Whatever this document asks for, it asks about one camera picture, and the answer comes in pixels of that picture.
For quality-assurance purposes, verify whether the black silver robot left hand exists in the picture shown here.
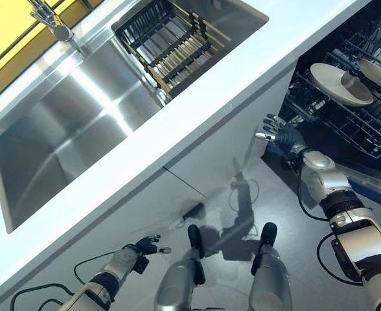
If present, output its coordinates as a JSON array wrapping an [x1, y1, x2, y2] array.
[[134, 233, 173, 259]]

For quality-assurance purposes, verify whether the black silver robot right hand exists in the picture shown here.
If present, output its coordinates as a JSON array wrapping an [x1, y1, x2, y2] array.
[[254, 113, 306, 153]]

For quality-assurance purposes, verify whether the beige ceramic plate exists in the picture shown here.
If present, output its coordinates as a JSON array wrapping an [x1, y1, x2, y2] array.
[[309, 62, 375, 108], [358, 58, 381, 94]]

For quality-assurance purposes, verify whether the open dishwasher door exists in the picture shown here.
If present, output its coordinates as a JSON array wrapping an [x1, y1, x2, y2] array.
[[260, 141, 381, 209]]

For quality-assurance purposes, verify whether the white kitchen cabinet front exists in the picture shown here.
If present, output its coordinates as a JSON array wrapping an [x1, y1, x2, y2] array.
[[2, 73, 297, 311]]

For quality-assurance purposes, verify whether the black dish drying rack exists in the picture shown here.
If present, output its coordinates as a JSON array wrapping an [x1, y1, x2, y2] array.
[[110, 5, 233, 98]]

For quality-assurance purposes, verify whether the stainless steel kitchen sink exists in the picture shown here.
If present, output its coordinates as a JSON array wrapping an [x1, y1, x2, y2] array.
[[0, 0, 270, 235]]

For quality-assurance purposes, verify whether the chrome kitchen faucet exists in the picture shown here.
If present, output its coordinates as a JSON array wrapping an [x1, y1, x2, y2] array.
[[27, 0, 82, 53]]

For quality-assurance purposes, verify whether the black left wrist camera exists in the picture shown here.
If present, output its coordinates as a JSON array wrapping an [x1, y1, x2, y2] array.
[[133, 257, 150, 274]]

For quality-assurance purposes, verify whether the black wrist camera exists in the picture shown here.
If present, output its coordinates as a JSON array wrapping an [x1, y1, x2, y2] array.
[[133, 257, 150, 274], [282, 154, 301, 172]]

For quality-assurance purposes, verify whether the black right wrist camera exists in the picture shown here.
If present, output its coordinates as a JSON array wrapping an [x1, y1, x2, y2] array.
[[282, 154, 301, 172]]

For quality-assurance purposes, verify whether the dark wire dishwasher rack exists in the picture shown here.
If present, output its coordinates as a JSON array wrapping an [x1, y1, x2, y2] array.
[[283, 0, 381, 160]]

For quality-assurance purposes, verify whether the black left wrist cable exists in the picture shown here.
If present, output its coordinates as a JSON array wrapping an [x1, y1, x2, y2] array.
[[9, 255, 114, 311]]

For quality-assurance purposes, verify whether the yellow panel window dark frame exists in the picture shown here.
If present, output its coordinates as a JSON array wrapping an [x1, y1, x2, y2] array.
[[0, 0, 98, 109]]

